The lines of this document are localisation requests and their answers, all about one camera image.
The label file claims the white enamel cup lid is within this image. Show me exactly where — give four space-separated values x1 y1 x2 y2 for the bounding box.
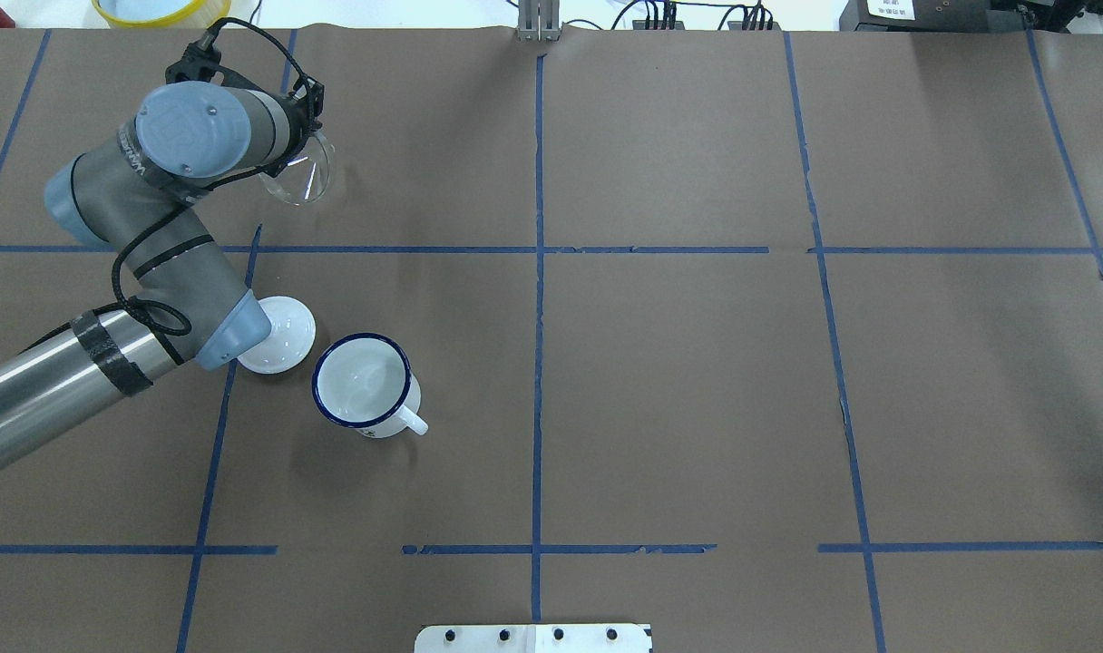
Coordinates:
237 295 317 375

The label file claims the clear plastic funnel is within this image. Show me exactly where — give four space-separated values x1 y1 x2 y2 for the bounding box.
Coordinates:
258 130 336 206

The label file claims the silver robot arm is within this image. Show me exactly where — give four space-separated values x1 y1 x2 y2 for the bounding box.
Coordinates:
0 78 325 471

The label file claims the white enamel mug blue rim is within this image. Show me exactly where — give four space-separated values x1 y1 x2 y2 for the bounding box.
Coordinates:
311 332 430 439

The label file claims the black box device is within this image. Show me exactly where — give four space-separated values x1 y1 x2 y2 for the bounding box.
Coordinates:
837 1 1037 34

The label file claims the yellow tape roll with lid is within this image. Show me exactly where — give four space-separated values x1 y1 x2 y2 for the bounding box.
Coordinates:
92 0 232 29

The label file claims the aluminium frame post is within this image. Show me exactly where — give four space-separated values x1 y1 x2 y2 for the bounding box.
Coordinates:
510 0 563 43

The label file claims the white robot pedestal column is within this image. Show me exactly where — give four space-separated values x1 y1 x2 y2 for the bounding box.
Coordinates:
413 623 654 652

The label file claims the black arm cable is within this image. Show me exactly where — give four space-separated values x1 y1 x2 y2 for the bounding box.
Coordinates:
113 17 326 338

